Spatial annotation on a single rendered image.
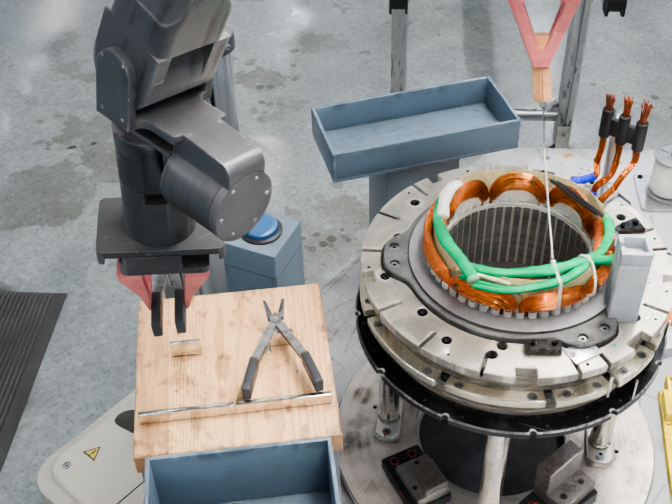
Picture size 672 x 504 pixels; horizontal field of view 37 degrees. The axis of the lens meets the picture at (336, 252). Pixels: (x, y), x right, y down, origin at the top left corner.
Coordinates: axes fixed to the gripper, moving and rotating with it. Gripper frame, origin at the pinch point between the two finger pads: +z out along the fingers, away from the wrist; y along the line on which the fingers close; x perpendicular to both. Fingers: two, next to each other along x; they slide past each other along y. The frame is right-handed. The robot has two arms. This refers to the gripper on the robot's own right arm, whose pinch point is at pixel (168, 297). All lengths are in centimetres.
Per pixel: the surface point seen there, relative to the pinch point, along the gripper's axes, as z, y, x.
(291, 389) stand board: 11.0, 10.8, -2.5
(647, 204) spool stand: 38, 72, 49
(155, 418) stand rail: 11.0, -2.0, -4.9
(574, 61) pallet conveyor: 88, 103, 160
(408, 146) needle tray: 12.6, 28.5, 34.9
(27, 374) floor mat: 126, -42, 92
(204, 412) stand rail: 10.6, 2.5, -4.8
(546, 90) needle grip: -13.8, 34.1, 10.0
